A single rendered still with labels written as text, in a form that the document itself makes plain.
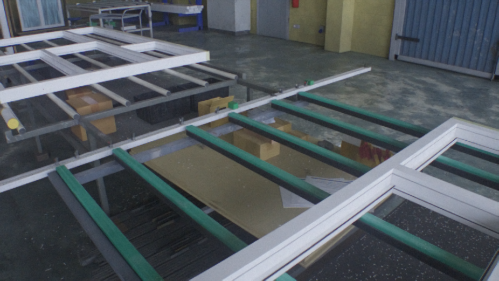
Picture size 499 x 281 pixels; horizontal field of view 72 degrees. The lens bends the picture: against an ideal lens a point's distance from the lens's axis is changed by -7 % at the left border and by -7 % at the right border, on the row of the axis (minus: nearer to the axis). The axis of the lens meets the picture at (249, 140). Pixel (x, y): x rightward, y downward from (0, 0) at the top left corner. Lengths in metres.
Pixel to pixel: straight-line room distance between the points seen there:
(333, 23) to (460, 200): 6.87
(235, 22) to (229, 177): 8.21
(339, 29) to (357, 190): 6.81
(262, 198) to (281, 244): 0.69
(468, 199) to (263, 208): 0.73
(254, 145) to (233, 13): 8.09
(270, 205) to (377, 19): 6.55
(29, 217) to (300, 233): 2.27
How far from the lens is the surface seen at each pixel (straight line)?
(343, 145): 1.85
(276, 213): 1.44
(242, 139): 1.85
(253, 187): 1.58
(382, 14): 7.69
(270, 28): 9.55
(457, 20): 7.03
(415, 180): 1.18
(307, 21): 8.77
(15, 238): 2.72
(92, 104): 2.20
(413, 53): 7.38
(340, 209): 1.00
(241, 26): 9.83
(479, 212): 1.15
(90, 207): 1.16
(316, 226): 0.93
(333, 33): 7.85
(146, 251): 1.79
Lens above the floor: 1.48
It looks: 25 degrees down
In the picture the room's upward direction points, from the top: straight up
